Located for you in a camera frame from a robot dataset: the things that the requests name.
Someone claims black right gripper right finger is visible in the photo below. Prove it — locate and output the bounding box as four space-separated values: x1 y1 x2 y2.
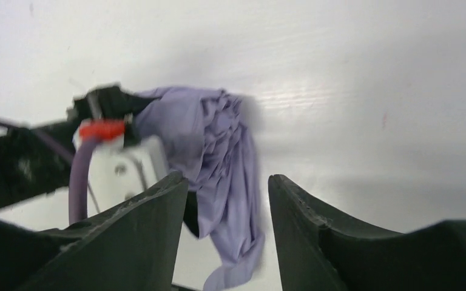
268 175 466 290

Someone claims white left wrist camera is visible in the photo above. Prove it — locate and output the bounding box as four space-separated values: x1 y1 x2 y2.
69 126 169 223

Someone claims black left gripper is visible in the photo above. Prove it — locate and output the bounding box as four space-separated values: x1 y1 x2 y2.
67 84 153 147

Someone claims purple folding umbrella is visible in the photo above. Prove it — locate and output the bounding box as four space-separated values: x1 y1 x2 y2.
135 87 265 290

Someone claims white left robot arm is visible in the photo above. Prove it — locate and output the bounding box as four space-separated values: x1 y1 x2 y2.
0 85 157 209

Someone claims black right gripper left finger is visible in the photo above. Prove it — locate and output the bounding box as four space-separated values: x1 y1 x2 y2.
0 172 188 290

